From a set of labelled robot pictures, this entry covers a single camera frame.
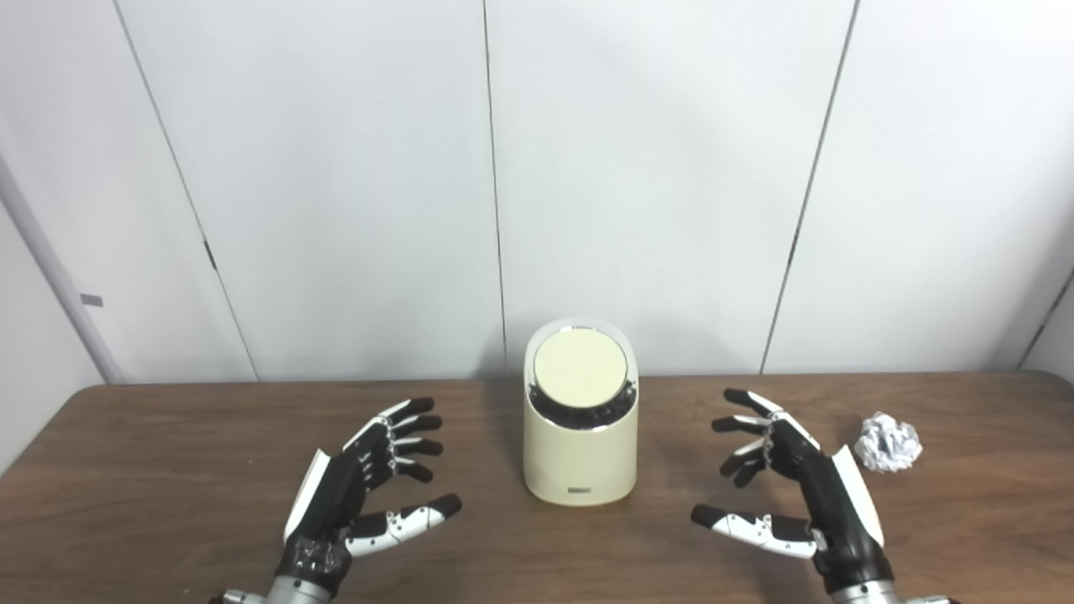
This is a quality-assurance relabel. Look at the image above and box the cream-colored trash bin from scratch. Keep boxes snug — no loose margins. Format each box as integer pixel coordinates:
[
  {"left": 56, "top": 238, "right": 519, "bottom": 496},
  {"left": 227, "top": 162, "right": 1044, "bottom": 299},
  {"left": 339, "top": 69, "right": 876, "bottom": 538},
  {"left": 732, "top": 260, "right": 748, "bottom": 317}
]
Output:
[{"left": 523, "top": 319, "right": 640, "bottom": 507}]

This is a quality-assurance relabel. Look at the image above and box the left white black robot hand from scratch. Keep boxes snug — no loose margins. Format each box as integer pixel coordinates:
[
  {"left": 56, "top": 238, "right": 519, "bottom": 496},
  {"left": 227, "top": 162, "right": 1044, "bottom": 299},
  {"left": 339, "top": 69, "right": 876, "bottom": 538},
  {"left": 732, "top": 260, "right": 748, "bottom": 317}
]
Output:
[{"left": 275, "top": 397, "right": 463, "bottom": 598}]

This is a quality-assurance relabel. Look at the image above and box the round cream bin lid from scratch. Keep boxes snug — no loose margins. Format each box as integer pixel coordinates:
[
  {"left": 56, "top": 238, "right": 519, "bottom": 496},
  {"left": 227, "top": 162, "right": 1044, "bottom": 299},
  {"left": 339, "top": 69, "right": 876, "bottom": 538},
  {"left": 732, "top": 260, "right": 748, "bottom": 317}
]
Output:
[{"left": 534, "top": 329, "right": 628, "bottom": 412}]

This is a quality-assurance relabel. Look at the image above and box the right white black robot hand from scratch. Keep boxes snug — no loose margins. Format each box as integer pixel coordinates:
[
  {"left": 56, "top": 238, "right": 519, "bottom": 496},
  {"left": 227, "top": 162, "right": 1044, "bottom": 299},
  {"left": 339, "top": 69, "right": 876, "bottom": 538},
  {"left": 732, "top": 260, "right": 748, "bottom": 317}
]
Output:
[{"left": 691, "top": 388, "right": 894, "bottom": 592}]

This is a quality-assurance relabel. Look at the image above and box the white paper ball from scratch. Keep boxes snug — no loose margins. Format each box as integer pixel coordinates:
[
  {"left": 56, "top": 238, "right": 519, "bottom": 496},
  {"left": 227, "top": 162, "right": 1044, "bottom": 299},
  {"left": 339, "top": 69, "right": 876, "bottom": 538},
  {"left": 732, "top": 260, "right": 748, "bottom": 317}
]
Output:
[{"left": 853, "top": 411, "right": 924, "bottom": 473}]

